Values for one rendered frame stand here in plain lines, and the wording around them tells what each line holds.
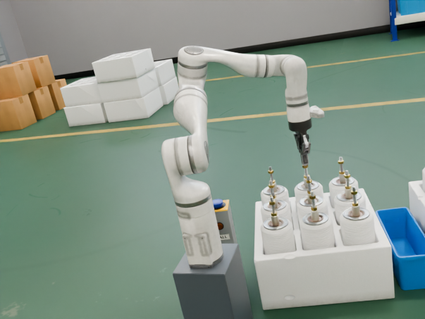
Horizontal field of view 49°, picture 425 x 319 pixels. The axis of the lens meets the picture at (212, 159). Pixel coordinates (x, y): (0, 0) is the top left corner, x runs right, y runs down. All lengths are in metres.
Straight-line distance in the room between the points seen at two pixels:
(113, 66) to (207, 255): 3.08
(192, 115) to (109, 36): 6.36
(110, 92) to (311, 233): 3.05
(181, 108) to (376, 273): 0.73
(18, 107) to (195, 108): 3.88
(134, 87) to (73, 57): 3.91
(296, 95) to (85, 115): 3.10
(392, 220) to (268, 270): 0.54
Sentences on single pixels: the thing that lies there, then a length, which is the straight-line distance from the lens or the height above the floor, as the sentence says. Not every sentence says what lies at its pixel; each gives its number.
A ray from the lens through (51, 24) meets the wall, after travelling 8.00.
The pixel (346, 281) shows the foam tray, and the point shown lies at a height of 0.08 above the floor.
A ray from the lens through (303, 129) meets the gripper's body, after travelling 1.52.
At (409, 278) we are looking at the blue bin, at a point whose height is 0.04.
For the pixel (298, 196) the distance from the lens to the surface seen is 1.62.
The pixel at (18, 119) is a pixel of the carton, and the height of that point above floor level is 0.10.
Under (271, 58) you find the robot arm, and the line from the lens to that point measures 1.47.
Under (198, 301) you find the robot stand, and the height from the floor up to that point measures 0.22.
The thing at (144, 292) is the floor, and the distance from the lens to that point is 1.72.
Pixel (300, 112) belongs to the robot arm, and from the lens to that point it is 1.51.
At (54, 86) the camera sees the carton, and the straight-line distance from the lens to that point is 5.46.
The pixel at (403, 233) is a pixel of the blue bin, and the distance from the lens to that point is 1.78.
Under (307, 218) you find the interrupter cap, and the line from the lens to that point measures 1.43.
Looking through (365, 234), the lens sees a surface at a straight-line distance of 1.42.
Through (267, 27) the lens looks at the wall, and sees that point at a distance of 6.63.
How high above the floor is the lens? 0.94
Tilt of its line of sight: 20 degrees down
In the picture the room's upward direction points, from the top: 11 degrees counter-clockwise
